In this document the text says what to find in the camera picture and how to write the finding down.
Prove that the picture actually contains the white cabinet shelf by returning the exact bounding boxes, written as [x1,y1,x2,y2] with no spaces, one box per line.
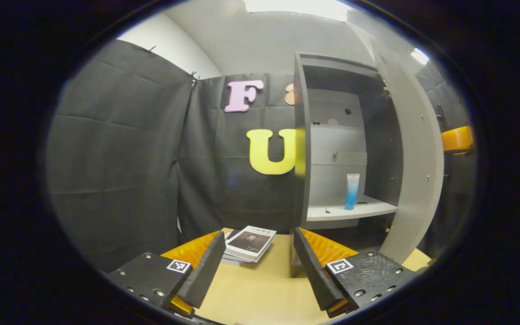
[306,195,398,223]

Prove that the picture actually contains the large ceiling light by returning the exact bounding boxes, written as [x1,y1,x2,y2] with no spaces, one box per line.
[242,0,353,22]

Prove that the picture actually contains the dark grey cabinet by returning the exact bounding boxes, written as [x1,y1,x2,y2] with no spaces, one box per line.
[291,52,405,278]

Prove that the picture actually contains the black backdrop cloth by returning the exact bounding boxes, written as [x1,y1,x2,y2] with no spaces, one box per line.
[46,38,475,274]

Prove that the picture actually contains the white book with portrait cover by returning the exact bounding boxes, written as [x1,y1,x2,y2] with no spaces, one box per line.
[225,225,277,263]

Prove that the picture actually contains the small ceiling light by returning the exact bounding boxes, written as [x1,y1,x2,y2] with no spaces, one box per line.
[410,47,430,66]

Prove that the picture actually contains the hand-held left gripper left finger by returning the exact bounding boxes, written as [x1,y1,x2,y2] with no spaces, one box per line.
[107,230,227,319]

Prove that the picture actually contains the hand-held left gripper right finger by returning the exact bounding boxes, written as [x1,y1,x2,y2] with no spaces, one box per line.
[292,227,418,319]

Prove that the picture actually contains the white and blue bottle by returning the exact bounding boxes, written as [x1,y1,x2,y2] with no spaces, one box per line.
[344,173,361,211]

